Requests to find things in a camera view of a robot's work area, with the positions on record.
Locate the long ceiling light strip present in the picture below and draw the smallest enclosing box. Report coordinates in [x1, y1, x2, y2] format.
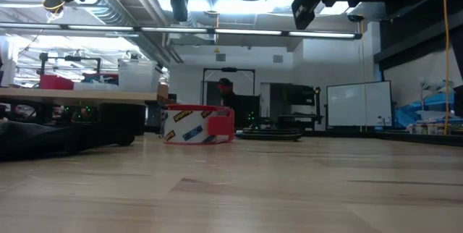
[0, 22, 362, 41]

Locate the whiteboard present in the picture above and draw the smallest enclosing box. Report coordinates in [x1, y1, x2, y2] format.
[326, 80, 393, 128]

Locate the grey metal cart wooden top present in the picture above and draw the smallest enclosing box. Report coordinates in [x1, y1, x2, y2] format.
[0, 82, 170, 135]

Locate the person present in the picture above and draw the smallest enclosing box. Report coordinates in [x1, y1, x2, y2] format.
[216, 77, 239, 109]

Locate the ceiling cord reel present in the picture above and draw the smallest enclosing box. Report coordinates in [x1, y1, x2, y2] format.
[42, 0, 67, 20]

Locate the red storage box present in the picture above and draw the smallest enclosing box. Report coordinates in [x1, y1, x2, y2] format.
[39, 74, 75, 90]

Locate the white plastic container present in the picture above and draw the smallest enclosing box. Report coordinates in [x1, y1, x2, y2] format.
[118, 59, 162, 93]

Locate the red tape dispenser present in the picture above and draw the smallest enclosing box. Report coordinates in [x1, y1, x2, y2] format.
[161, 104, 236, 145]

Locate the black equipment rack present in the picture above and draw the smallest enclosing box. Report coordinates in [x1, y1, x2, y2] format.
[269, 83, 323, 132]

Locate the black camera gantry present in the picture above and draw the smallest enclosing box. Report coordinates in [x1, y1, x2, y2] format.
[38, 52, 102, 75]
[201, 67, 256, 106]

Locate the black C-clamp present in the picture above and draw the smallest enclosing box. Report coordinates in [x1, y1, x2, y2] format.
[234, 127, 303, 142]

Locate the blue tarp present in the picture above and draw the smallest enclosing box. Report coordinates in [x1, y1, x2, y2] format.
[394, 93, 463, 129]

